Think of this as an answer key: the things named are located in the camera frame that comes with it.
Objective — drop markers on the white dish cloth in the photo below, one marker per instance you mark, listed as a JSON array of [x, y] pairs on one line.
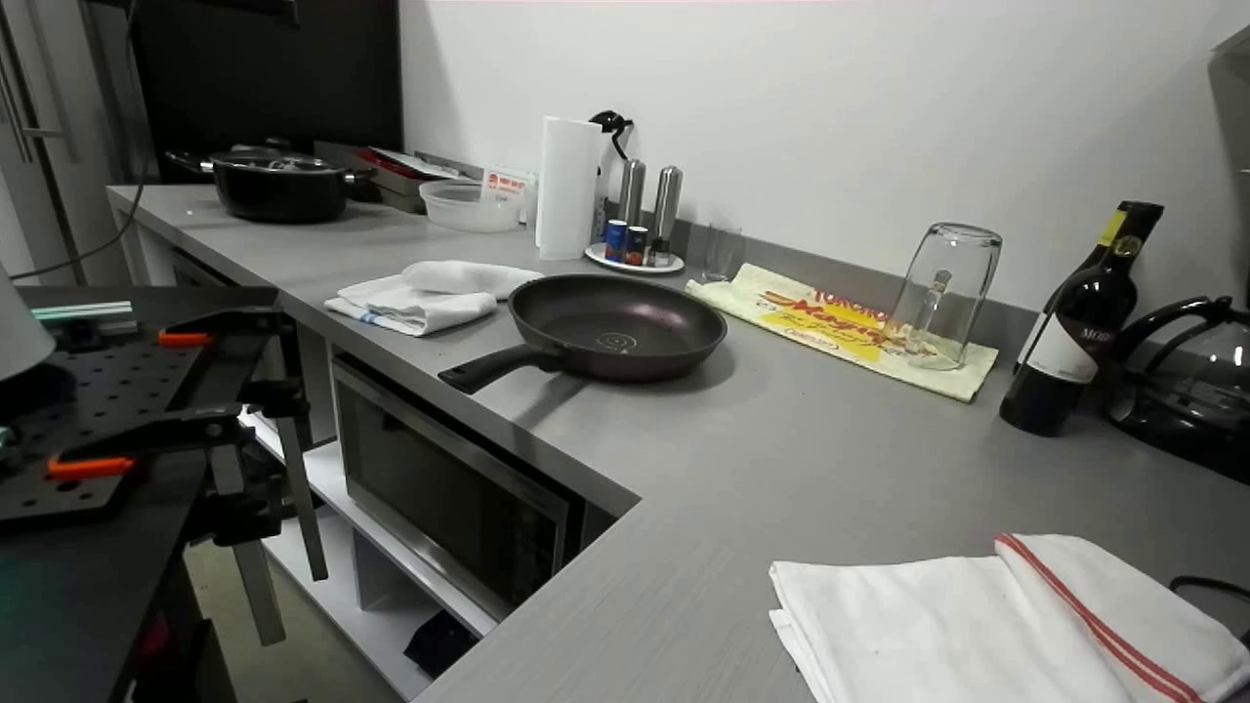
[[432, 294]]

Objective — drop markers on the black frying pan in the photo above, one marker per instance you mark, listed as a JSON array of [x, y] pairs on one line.
[[608, 329]]

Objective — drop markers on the folded white cloth red stripe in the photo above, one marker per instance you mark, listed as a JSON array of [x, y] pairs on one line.
[[1045, 619]]

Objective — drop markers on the white plate with small jars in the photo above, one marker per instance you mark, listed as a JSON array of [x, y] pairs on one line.
[[630, 246]]

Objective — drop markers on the steel pepper shaker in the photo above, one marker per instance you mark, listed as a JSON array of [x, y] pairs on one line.
[[666, 202]]

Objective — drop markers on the steel salt shaker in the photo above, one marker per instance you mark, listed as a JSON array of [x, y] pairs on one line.
[[630, 194]]

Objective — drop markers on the white paper towel roll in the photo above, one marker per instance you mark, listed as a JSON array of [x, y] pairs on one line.
[[567, 181]]

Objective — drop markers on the upturned clear glass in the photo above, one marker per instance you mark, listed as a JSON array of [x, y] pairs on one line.
[[944, 289]]

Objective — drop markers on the black cooking pot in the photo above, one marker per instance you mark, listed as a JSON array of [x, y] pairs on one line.
[[278, 186]]

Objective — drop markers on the dark wine bottle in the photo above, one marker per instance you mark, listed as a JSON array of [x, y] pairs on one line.
[[1075, 326]]

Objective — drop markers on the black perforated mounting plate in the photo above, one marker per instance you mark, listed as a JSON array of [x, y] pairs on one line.
[[90, 427]]

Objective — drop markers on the black glass coffee carafe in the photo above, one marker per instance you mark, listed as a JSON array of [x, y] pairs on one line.
[[1181, 380]]

